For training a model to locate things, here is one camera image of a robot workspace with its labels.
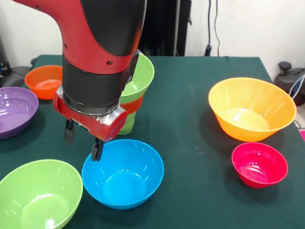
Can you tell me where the large green bowl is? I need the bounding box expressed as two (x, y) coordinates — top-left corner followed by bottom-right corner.
(0, 159), (84, 229)

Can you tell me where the large orange bowl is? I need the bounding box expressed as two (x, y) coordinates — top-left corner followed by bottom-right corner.
(208, 77), (297, 143)

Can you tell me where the dark green table cloth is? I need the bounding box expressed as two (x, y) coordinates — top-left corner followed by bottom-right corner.
(0, 54), (305, 229)

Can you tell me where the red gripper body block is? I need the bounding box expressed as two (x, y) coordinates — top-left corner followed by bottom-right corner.
(52, 85), (129, 143)

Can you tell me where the blue bowl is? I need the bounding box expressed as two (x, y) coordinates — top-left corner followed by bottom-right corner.
(81, 139), (165, 210)

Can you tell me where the black wall cable with plug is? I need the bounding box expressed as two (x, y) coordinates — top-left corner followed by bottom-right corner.
(204, 0), (221, 57)

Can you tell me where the small green bowl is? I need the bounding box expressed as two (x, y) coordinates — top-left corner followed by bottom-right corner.
(120, 52), (155, 98)

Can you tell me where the red-orange bowl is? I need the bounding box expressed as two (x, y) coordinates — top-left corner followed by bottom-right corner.
(120, 94), (144, 115)
(24, 65), (63, 100)

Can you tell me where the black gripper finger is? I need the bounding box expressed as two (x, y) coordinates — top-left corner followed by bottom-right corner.
(64, 118), (75, 145)
(91, 137), (105, 162)

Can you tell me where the green cup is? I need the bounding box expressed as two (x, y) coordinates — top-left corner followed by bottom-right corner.
(117, 111), (137, 135)

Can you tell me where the pink bowl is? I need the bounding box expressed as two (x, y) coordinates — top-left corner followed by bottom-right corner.
(231, 142), (289, 189)

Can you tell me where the black grey base foot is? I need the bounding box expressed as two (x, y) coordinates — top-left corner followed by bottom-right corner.
(0, 66), (31, 88)
(274, 61), (305, 107)

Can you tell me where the black pedestal column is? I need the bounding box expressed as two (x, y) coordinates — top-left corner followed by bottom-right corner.
(138, 0), (193, 57)

